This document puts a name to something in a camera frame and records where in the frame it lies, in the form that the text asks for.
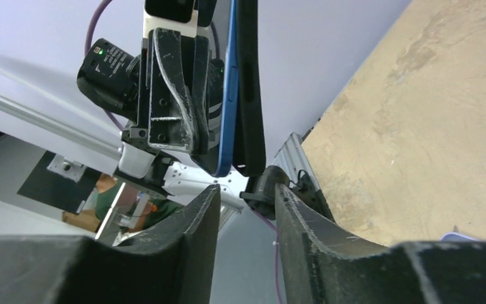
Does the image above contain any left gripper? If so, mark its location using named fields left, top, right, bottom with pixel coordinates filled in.
left=121, top=28, right=211, bottom=153

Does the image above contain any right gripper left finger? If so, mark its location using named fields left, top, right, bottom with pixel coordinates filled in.
left=0, top=185, right=221, bottom=303

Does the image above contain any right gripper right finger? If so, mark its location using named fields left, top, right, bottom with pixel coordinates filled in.
left=275, top=184, right=486, bottom=303

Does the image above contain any blue phone black screen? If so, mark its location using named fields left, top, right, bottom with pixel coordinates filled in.
left=192, top=1, right=239, bottom=177

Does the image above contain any black phone case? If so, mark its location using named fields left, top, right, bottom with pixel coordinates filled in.
left=233, top=0, right=266, bottom=177

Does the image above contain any lilac phone case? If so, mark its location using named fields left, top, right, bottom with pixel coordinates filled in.
left=440, top=232, right=479, bottom=242

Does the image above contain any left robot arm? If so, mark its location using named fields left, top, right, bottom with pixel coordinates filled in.
left=77, top=28, right=239, bottom=198

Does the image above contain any person in background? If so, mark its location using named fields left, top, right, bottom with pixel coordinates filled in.
left=61, top=174, right=185, bottom=236

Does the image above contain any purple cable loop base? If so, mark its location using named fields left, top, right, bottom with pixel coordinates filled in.
left=251, top=209, right=282, bottom=304

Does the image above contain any aluminium frame rail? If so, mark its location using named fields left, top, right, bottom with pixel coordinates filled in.
left=0, top=94, right=121, bottom=160

